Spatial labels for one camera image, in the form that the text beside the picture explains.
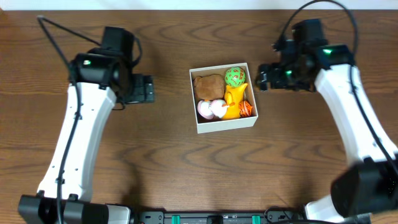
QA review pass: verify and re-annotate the orange lattice ball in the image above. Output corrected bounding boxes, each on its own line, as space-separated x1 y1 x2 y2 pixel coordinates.
239 100 252 118

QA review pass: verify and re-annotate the green numbered dice ball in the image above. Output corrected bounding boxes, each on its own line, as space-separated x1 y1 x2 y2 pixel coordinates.
224 67 246 88

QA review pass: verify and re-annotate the yellow rubber duck toy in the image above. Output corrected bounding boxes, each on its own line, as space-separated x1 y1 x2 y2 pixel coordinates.
222 83 248 120

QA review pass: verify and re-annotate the pink white snail toy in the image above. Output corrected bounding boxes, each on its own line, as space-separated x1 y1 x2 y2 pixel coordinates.
197 99 229 119

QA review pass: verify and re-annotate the brown plush toy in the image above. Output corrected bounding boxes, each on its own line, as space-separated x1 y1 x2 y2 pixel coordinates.
193 74 225 100

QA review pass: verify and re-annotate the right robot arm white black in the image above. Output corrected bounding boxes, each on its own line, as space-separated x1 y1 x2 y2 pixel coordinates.
256 39 397 223

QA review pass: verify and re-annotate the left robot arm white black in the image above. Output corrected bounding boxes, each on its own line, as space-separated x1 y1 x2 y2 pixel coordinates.
18 49 154 223

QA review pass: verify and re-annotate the white cardboard box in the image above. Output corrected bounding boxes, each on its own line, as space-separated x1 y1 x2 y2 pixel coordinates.
190 63 258 134

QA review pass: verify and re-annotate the right black cable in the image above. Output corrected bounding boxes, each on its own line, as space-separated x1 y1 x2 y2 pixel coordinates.
273 0 398 175

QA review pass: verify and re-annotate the black cable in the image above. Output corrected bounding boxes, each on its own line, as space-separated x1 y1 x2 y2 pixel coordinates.
273 0 398 175
36 15 144 224

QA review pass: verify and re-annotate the left black cable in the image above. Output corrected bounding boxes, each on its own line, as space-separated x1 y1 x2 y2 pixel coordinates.
36 15 144 224

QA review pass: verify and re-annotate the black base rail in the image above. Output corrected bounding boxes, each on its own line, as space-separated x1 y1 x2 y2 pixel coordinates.
129 207 322 224

